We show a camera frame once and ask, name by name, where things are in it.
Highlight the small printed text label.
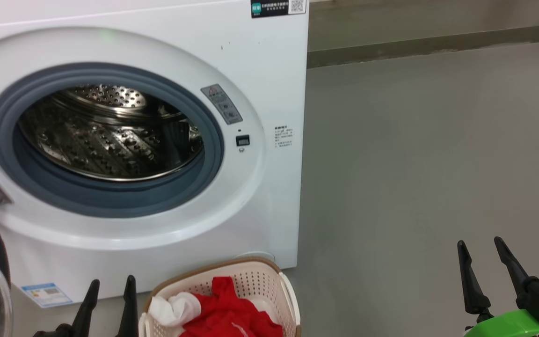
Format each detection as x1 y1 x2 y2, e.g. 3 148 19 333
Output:
274 125 294 149

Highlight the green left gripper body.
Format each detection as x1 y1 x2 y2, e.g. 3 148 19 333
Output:
33 323 76 337

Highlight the red and white garment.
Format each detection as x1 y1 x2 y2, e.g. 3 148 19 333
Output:
148 276 284 337

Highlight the round white filter cover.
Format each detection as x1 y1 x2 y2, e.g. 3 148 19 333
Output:
233 252 276 264

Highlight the cream perforated laundry basket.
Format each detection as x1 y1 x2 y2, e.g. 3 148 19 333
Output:
138 256 302 337

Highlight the grey warning sticker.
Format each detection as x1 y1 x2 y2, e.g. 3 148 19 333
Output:
201 84 243 125

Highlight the black QR code sticker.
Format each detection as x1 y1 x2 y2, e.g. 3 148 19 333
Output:
251 0 307 19

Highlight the dark grey wall baseboard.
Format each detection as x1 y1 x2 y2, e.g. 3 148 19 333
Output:
307 22 539 69

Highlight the blue energy label sticker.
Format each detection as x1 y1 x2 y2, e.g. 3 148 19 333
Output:
21 282 73 308

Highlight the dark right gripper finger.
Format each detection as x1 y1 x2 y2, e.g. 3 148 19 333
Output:
457 240 493 315
494 236 531 293

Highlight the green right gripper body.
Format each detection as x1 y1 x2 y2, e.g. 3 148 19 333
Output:
464 277 539 337

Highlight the white front-load washing machine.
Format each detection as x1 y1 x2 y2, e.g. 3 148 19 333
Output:
0 0 310 309

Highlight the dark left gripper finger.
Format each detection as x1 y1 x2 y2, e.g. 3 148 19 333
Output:
116 275 138 337
71 279 101 337

